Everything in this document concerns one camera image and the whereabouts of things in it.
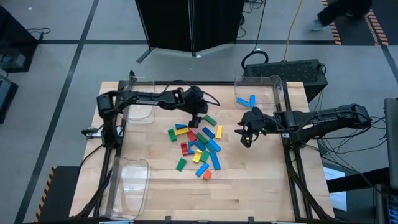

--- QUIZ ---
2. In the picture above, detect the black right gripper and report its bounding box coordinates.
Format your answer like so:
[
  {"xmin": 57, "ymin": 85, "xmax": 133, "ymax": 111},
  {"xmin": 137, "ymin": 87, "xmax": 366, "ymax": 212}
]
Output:
[{"xmin": 235, "ymin": 107, "xmax": 276, "ymax": 149}]

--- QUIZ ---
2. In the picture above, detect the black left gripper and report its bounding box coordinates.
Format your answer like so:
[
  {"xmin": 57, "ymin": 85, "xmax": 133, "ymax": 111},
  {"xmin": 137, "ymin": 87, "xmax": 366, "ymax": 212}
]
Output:
[{"xmin": 186, "ymin": 92, "xmax": 210, "ymax": 128}]

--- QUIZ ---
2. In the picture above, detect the long blue block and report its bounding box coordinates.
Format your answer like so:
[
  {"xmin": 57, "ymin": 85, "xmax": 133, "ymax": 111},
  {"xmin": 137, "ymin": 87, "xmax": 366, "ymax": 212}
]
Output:
[{"xmin": 210, "ymin": 151, "xmax": 221, "ymax": 171}]

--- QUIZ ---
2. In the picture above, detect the clear plastic bin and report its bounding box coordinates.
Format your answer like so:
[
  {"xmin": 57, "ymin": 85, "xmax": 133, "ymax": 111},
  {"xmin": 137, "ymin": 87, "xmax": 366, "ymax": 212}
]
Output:
[
  {"xmin": 99, "ymin": 156, "xmax": 152, "ymax": 221},
  {"xmin": 234, "ymin": 74, "xmax": 285, "ymax": 111},
  {"xmin": 126, "ymin": 76, "xmax": 156, "ymax": 125}
]

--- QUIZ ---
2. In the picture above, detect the black perforated equipment case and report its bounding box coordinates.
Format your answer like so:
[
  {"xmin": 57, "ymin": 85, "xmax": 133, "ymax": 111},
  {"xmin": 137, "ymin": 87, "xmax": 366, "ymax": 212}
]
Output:
[{"xmin": 242, "ymin": 58, "xmax": 329, "ymax": 103}]

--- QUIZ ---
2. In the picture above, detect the white paper sheet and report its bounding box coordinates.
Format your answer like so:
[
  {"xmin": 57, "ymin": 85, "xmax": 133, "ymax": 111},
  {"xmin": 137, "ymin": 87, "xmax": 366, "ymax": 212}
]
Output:
[
  {"xmin": 329, "ymin": 191, "xmax": 348, "ymax": 212},
  {"xmin": 322, "ymin": 166, "xmax": 346, "ymax": 181}
]

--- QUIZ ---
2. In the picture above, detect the black folding partition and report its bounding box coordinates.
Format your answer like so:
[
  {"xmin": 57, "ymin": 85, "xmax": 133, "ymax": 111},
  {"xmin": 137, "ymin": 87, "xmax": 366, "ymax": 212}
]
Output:
[{"xmin": 134, "ymin": 0, "xmax": 246, "ymax": 65}]

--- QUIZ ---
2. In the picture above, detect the black hazard-edged floor mat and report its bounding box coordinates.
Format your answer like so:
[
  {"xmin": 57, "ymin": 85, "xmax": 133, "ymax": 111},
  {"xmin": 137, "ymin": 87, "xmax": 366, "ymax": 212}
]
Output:
[
  {"xmin": 33, "ymin": 165, "xmax": 81, "ymax": 223},
  {"xmin": 320, "ymin": 0, "xmax": 390, "ymax": 47}
]

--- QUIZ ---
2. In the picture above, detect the computer monitor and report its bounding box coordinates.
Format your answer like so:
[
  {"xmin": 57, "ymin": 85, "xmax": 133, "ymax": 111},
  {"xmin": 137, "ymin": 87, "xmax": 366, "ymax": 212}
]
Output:
[{"xmin": 383, "ymin": 97, "xmax": 398, "ymax": 190}]

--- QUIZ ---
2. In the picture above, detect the laptop computer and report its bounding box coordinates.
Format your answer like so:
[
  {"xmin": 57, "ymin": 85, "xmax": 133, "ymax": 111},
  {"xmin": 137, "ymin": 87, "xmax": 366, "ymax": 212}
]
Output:
[{"xmin": 373, "ymin": 183, "xmax": 398, "ymax": 224}]

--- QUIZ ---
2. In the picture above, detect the person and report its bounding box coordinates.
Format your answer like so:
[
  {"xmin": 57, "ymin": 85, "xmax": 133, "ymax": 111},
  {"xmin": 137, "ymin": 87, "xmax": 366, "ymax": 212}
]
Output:
[{"xmin": 312, "ymin": 0, "xmax": 374, "ymax": 32}]

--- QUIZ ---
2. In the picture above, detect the dark equipment cart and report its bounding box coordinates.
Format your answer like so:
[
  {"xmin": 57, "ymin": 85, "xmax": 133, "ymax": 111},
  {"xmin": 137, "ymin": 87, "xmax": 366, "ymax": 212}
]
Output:
[{"xmin": 0, "ymin": 73, "xmax": 19, "ymax": 125}]

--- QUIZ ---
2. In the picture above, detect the black side table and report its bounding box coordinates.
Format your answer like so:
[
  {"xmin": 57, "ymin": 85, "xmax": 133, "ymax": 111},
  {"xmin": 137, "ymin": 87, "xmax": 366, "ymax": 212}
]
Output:
[{"xmin": 0, "ymin": 4, "xmax": 40, "ymax": 74}]

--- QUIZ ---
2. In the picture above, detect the black aluminium table frame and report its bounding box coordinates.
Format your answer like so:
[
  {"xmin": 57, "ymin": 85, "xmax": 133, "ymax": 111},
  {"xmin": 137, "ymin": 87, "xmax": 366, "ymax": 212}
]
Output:
[{"xmin": 74, "ymin": 80, "xmax": 335, "ymax": 224}]

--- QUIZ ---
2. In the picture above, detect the coiled black cable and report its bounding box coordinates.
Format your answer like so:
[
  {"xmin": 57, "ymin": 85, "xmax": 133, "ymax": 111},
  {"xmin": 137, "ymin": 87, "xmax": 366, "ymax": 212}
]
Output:
[{"xmin": 241, "ymin": 50, "xmax": 270, "ymax": 71}]

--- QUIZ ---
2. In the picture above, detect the black cable bundle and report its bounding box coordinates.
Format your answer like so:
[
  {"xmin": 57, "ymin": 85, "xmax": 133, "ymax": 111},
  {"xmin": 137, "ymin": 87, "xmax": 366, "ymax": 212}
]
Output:
[{"xmin": 310, "ymin": 114, "xmax": 388, "ymax": 187}]

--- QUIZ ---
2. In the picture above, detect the silver clamp bracket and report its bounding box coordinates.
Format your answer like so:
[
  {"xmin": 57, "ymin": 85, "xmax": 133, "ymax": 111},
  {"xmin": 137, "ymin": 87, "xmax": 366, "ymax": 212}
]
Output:
[{"xmin": 81, "ymin": 126, "xmax": 103, "ymax": 139}]

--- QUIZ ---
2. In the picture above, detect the thin black cable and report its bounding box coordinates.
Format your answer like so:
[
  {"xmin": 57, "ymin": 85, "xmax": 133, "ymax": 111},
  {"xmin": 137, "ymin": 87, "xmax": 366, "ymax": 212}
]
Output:
[{"xmin": 253, "ymin": 0, "xmax": 268, "ymax": 52}]

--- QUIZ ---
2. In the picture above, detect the yellow hanging cable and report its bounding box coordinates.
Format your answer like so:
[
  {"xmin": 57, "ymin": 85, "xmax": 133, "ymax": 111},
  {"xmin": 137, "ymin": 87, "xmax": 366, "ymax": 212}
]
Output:
[{"xmin": 282, "ymin": 0, "xmax": 304, "ymax": 62}]

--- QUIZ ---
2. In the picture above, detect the black floor cable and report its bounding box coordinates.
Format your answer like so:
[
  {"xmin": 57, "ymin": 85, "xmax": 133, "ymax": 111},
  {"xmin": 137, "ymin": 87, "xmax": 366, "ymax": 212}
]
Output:
[{"xmin": 26, "ymin": 27, "xmax": 52, "ymax": 41}]

